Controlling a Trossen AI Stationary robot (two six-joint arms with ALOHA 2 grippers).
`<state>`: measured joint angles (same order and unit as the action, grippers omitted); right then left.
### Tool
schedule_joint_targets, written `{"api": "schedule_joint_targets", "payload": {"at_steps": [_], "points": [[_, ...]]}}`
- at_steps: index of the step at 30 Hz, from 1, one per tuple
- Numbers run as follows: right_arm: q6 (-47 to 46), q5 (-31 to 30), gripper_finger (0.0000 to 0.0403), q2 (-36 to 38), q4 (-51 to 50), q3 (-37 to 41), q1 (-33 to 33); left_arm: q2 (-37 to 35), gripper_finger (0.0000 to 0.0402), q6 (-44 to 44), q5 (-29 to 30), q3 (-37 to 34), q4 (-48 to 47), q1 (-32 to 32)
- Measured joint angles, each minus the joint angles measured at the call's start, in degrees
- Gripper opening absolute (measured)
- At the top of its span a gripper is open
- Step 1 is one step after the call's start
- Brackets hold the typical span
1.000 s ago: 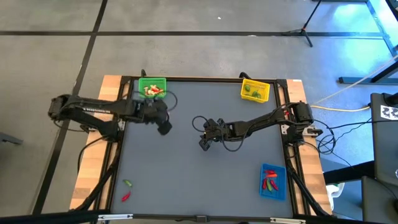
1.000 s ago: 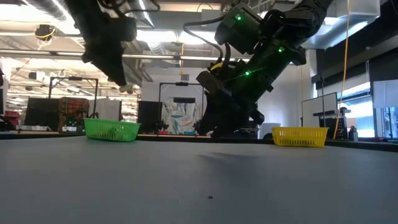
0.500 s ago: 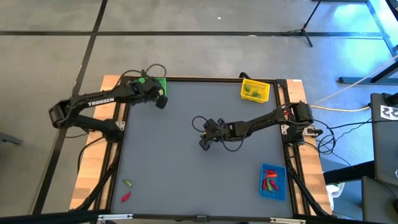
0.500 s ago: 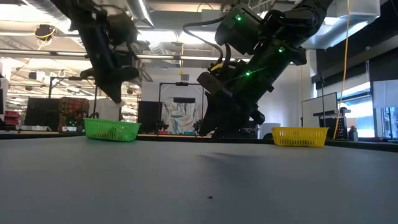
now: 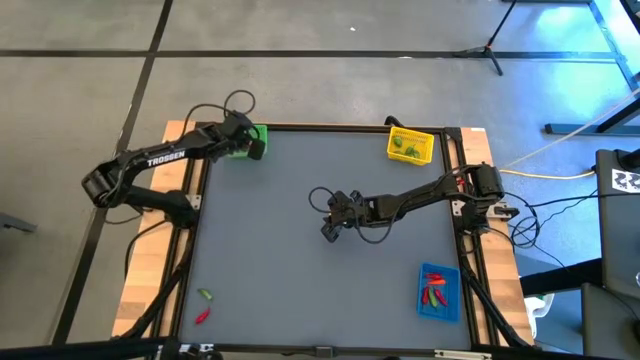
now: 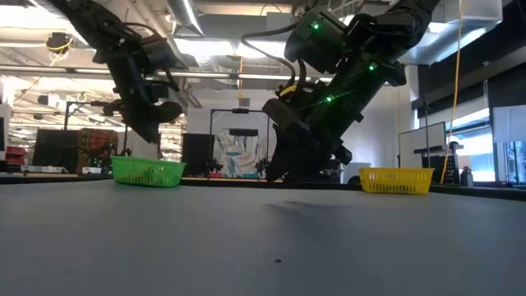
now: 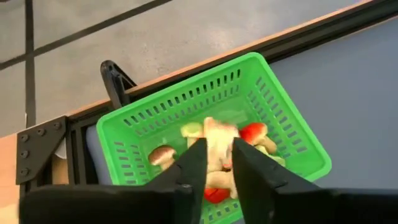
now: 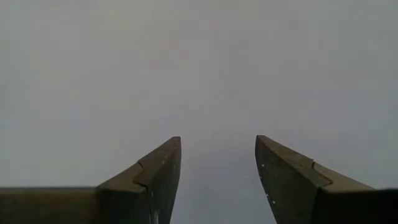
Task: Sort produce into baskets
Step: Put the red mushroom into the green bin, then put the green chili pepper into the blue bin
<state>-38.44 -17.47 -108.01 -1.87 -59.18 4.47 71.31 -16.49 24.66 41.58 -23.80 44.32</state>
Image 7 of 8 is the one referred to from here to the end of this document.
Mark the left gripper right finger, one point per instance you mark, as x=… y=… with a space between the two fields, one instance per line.
x=295 y=205

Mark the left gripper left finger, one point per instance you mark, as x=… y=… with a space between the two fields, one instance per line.
x=140 y=205

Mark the brown cap mushroom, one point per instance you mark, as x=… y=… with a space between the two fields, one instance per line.
x=161 y=154

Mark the pale green mushroom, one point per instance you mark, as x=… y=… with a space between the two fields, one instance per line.
x=192 y=129

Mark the grey table mat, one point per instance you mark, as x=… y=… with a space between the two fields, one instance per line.
x=357 y=109

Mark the black table clamp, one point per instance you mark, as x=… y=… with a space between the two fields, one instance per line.
x=116 y=84

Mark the green plastic basket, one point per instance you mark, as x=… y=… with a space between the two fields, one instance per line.
x=217 y=93

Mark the black corner bracket plate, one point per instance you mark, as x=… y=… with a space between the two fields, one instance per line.
x=40 y=149

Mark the black aluminium table frame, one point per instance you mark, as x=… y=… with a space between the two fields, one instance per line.
x=311 y=40

